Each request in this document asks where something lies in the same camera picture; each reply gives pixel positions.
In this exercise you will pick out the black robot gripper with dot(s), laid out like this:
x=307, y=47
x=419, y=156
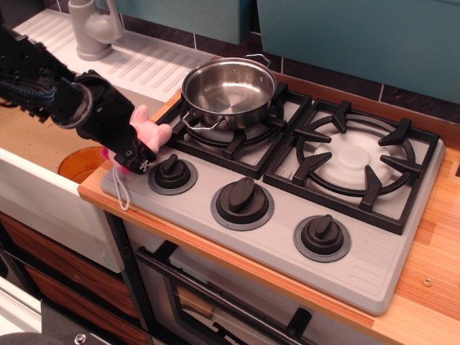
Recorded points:
x=108, y=124

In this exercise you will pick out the pink stuffed pig toy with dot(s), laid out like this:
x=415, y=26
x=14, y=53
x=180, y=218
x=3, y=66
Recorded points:
x=149, y=133

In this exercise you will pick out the stainless steel pan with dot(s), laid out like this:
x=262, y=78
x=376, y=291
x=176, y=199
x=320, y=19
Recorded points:
x=229, y=93

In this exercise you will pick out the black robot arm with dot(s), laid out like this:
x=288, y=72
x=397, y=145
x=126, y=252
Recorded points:
x=36, y=81

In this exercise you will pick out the black left stove knob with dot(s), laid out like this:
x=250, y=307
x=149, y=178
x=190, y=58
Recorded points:
x=172, y=176

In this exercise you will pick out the black stove knob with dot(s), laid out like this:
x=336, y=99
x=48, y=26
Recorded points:
x=243, y=205
x=322, y=239
x=172, y=176

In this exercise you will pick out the black middle stove knob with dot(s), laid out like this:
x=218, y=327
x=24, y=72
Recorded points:
x=243, y=205

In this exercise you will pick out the grey toy stove top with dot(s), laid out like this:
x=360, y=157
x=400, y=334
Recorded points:
x=366, y=277

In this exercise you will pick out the black right stove knob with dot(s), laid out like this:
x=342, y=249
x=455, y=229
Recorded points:
x=322, y=239

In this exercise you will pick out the orange plastic plate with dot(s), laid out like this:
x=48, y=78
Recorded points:
x=80, y=164

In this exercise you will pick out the white toy sink unit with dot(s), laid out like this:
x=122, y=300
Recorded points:
x=146, y=70

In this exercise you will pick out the black left burner grate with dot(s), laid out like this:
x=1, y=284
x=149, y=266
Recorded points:
x=247, y=151

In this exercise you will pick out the black burner grate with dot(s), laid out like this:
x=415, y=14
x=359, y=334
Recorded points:
x=375, y=170
x=247, y=151

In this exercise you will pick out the grey toy faucet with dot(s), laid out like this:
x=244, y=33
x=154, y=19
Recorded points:
x=94, y=32

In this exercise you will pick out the toy oven door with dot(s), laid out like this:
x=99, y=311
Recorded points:
x=209, y=304

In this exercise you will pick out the wooden drawer unit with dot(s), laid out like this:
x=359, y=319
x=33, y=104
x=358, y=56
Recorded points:
x=79, y=287

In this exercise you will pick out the black right burner grate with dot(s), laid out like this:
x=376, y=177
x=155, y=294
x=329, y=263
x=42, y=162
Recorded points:
x=375, y=170

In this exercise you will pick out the teal wall cabinet left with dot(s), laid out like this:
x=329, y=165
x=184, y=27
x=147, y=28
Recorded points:
x=227, y=21

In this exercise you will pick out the teal wall cabinet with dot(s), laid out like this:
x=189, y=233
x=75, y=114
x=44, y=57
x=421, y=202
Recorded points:
x=413, y=45
x=227, y=21

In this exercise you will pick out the black oven door handle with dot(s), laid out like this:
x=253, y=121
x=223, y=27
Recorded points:
x=160, y=262

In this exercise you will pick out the teal wall cabinet right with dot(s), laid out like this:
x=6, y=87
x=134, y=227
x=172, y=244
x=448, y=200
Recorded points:
x=413, y=45

